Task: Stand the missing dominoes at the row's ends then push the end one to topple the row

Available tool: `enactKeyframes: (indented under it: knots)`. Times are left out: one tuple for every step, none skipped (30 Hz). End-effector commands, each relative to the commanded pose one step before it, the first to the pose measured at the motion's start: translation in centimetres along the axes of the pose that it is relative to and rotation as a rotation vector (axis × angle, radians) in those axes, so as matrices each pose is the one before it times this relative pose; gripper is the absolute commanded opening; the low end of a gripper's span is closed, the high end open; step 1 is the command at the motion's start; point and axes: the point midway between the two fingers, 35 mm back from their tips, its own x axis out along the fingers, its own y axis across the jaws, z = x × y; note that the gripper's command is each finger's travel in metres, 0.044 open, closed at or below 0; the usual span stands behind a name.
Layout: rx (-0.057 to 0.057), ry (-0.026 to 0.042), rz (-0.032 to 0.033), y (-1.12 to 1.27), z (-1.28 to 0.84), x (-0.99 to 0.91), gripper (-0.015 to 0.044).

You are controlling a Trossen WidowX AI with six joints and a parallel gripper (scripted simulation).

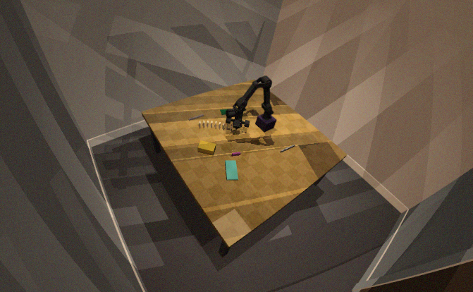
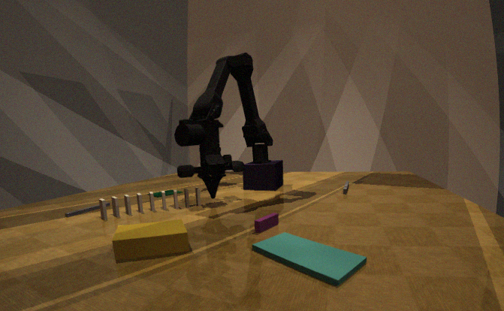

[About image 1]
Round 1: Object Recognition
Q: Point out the teal flat rectangular block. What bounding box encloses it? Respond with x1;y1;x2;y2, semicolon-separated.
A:
225;161;238;181

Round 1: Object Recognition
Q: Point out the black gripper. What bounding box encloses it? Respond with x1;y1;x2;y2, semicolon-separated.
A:
226;116;250;127

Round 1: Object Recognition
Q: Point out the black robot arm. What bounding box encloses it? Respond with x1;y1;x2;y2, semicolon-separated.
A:
226;75;274;128

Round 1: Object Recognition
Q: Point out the yellow rectangular block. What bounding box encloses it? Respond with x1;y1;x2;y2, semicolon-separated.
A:
197;140;216;154

